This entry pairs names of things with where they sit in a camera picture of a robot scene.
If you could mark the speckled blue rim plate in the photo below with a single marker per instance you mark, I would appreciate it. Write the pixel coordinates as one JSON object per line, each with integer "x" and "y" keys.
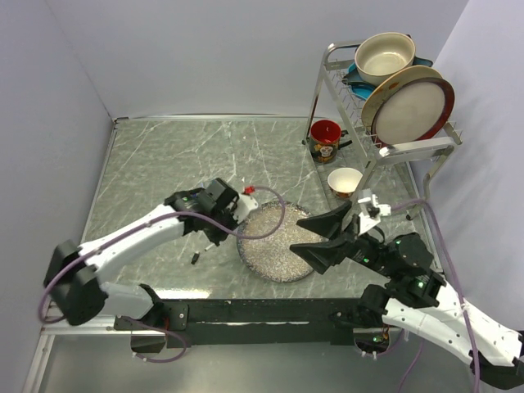
{"x": 271, "y": 257}

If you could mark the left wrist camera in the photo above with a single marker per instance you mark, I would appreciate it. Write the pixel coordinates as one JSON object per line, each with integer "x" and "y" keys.
{"x": 245, "y": 204}

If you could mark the black pen cap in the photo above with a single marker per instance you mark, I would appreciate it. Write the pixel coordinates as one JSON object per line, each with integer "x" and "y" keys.
{"x": 195, "y": 258}

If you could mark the beige plate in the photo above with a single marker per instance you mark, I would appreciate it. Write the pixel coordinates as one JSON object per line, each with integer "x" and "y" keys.
{"x": 391, "y": 86}

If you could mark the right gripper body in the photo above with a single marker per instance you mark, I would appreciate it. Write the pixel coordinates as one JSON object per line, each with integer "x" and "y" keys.
{"x": 364, "y": 248}

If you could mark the metal dish rack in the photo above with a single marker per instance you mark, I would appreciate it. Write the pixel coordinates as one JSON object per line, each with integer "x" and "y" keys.
{"x": 371, "y": 156}

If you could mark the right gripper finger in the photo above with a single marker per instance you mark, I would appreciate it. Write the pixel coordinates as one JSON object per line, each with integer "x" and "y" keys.
{"x": 320, "y": 256}
{"x": 327, "y": 225}

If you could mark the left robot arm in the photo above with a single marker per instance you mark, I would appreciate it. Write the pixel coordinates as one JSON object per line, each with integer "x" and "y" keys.
{"x": 78, "y": 277}

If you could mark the black base frame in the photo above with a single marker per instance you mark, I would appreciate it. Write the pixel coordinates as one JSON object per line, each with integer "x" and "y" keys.
{"x": 200, "y": 322}

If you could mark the brown rim white plate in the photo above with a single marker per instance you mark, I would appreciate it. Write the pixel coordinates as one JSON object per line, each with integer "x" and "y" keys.
{"x": 416, "y": 111}

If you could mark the blue dish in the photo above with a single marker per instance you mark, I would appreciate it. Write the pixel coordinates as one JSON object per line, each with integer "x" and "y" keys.
{"x": 363, "y": 89}

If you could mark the cream ceramic bowl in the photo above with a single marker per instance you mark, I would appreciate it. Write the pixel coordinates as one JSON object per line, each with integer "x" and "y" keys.
{"x": 382, "y": 55}

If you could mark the red skull mug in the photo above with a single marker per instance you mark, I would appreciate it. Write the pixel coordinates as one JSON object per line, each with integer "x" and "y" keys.
{"x": 325, "y": 140}

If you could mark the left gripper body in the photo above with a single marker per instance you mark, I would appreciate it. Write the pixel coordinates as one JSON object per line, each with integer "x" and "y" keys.
{"x": 226, "y": 217}

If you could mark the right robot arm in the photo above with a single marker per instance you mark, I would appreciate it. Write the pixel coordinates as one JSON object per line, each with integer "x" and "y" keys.
{"x": 415, "y": 298}

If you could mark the small white red bowl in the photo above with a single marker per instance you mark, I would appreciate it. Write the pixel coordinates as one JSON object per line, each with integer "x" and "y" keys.
{"x": 344, "y": 181}

